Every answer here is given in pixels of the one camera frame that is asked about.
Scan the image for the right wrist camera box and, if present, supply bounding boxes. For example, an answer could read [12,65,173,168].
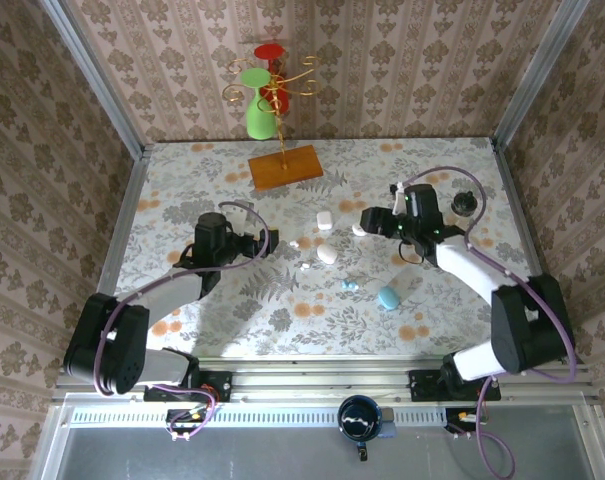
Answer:
[390,182,407,218]

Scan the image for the perforated metal cable duct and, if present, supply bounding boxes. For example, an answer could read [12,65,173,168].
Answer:
[65,405,449,427]

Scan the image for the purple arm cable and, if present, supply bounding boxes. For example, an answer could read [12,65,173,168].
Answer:
[92,200,271,443]
[395,166,578,477]

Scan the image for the green plastic wine glass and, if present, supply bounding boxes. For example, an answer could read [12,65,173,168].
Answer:
[239,67,276,142]

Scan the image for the aluminium table side rail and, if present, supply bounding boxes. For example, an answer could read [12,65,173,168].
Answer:
[490,139,576,365]
[76,143,151,366]

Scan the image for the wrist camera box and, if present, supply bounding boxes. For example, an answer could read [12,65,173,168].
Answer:
[390,182,407,218]
[225,199,250,237]

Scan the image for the dark blue mug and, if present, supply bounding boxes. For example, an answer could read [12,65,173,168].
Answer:
[337,394,384,462]

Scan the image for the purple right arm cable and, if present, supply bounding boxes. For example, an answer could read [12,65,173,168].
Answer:
[395,166,578,477]

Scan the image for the gold wire rack wooden base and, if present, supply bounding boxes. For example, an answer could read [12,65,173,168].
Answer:
[222,55,325,192]

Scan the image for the small grey box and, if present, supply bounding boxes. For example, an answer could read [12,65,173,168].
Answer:
[380,407,399,440]

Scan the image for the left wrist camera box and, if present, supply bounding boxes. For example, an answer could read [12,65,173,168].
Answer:
[225,199,250,237]

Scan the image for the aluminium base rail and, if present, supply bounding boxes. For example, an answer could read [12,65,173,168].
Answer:
[51,355,599,404]

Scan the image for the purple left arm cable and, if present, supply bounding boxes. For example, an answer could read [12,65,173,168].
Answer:
[92,200,271,443]

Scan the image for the black cable connector block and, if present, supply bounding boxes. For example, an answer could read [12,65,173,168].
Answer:
[444,407,489,441]
[165,407,214,443]

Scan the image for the thin black wire loop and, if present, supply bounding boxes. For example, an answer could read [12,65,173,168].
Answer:
[398,238,427,265]

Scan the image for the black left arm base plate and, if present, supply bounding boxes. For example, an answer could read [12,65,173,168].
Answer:
[143,370,233,404]

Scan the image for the aluminium frame post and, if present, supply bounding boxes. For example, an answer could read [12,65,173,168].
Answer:
[37,0,147,160]
[490,0,592,151]

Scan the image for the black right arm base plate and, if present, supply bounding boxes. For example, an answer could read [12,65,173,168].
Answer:
[407,368,502,403]

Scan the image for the small black cup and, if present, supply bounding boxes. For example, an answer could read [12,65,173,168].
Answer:
[452,191,479,217]

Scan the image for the red plastic wine glass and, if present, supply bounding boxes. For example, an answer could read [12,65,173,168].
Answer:
[254,43,291,114]

